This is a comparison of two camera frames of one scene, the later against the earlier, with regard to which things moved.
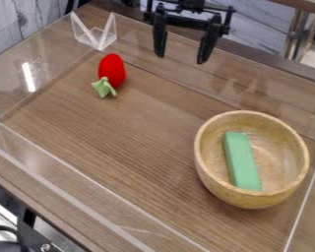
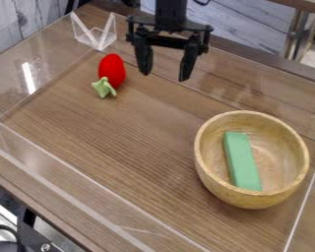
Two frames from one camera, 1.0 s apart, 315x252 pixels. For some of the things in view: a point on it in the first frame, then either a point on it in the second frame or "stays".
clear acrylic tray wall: (93, 196) stays
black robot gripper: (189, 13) to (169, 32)
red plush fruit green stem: (112, 71) stays
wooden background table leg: (300, 34) stays
